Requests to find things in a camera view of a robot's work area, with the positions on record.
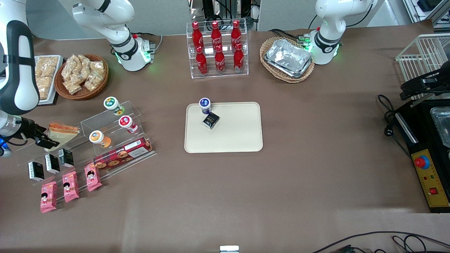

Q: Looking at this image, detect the black machine with yellow panel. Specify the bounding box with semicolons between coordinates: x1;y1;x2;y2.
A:
394;98;450;213

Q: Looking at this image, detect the clear acrylic stepped display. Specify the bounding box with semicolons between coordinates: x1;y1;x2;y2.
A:
15;100;157;204

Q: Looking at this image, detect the light wicker basket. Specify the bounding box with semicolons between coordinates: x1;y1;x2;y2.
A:
260;37;315;83

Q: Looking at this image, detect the looped black cable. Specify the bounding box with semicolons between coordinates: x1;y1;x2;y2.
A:
392;235;428;253

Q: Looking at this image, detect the red emergency stop button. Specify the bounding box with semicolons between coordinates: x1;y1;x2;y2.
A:
414;155;430;170

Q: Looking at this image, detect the red cola bottle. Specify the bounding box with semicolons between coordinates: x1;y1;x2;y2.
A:
195;46;208;75
191;21;204;53
214;45;226;73
211;21;222;51
233;43;245;73
231;20;242;50

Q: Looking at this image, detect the pink snack pack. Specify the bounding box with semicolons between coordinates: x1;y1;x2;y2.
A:
40;181;57;213
84;163;103;192
62;171;80;203

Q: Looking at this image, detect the white rectangular snack tray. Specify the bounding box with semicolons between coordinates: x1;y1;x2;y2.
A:
34;55;64;106

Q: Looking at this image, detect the steel food container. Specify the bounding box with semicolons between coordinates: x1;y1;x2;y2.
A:
430;106;450;148

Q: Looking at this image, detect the clear bag of fried snacks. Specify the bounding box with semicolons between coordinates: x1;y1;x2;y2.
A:
84;72;103;92
63;56;80;81
78;54;92;81
90;60;106;76
63;80;83;95

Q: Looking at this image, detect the white wire basket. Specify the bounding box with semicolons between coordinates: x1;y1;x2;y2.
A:
396;33;450;102

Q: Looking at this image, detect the small black carton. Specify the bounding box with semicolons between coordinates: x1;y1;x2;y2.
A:
202;112;220;130

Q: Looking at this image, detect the black cable at arm base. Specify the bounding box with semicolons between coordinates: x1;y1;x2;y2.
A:
271;29;310;44
132;32;164;53

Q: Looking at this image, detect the clear acrylic bottle rack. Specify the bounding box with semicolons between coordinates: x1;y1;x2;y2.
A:
186;19;249;79

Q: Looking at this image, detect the aluminium foil tray stack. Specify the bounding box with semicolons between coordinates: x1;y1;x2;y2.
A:
264;39;313;78

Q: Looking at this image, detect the long black cable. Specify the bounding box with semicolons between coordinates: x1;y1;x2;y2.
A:
311;231;450;253

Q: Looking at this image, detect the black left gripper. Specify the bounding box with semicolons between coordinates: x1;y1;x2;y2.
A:
400;61;450;101

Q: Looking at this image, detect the red-lid white bottle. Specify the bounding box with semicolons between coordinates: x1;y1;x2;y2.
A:
118;116;139;134

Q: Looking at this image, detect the black equipment rack with cables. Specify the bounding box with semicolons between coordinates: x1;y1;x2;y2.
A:
189;0;261;30

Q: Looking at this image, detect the dark brown wicker basket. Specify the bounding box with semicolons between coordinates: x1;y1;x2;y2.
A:
54;54;109;100

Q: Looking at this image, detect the triangle sandwich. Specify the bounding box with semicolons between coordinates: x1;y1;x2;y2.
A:
44;123;81;152

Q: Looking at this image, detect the red cookie box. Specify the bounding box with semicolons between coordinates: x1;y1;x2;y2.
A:
93;137;154;170

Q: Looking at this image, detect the green-lid white bottle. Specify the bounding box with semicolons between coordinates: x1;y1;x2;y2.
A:
103;97;125;116

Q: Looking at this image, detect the orange-lid white bottle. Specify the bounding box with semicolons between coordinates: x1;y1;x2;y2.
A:
89;130;112;148

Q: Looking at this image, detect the black and white carton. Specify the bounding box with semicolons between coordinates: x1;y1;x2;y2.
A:
28;161;45;182
58;148;75;168
44;154;60;174

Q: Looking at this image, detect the black power cable with plug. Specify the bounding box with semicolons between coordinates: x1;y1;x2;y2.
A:
377;94;413;158

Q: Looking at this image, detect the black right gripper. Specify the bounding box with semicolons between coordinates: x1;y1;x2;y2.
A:
16;117;60;148

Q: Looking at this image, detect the beige plastic serving tray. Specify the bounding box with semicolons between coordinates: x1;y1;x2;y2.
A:
184;102;263;154

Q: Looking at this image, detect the aluminium frame shelf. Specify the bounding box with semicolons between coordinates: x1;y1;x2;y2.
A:
404;0;450;26

